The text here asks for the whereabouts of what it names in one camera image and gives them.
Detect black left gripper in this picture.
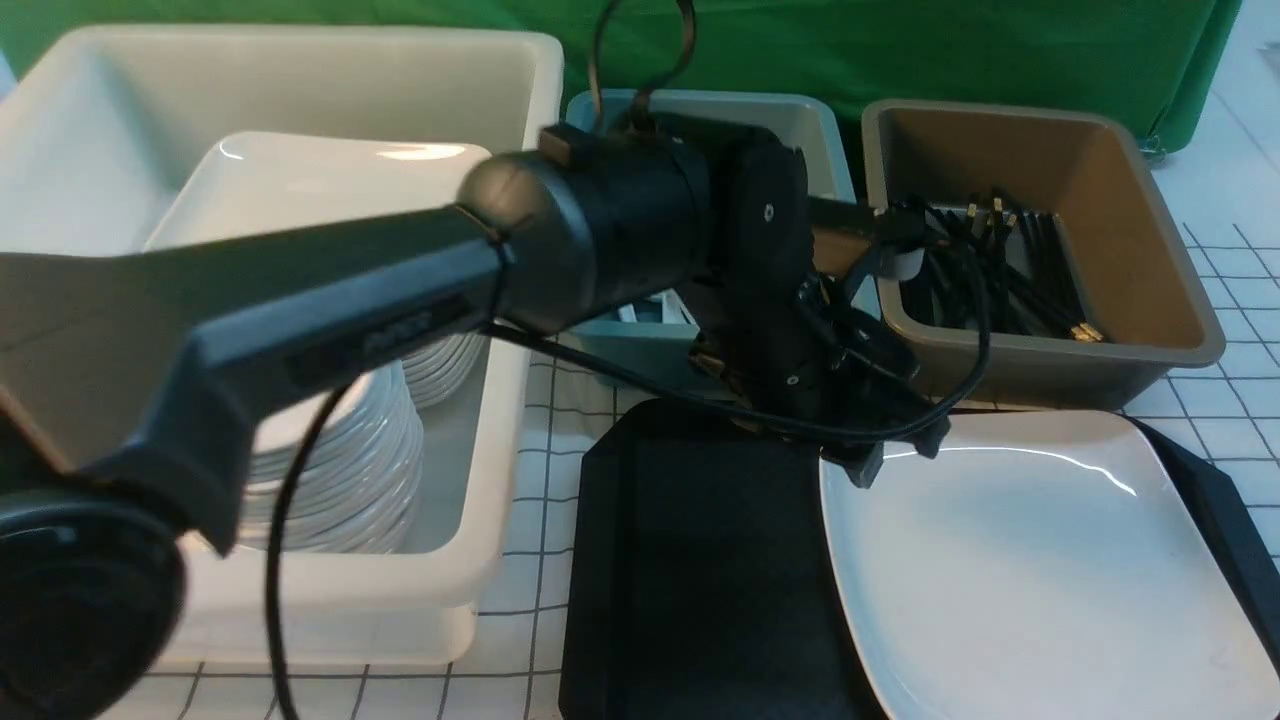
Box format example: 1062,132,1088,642
690,117,951,488

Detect brown plastic bin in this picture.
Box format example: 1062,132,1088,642
861,100,1226,410

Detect black chopsticks in bin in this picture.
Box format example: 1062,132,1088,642
890,186,1108,345

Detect large white plastic bin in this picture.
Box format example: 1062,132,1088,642
1,26,564,673

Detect green cloth backdrop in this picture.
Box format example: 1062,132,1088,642
1,1,1240,151

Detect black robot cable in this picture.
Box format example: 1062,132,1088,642
262,0,993,720

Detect black serving tray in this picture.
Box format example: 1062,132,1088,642
558,397,1280,720

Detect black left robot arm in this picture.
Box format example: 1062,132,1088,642
3,108,989,719

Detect teal plastic bin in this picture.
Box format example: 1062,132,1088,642
571,90,856,395

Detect stack of white plates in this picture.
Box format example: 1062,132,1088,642
140,132,507,409

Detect stack of white bowls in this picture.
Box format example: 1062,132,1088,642
238,363,425,553

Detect large white rectangular plate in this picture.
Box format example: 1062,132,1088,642
819,411,1279,719

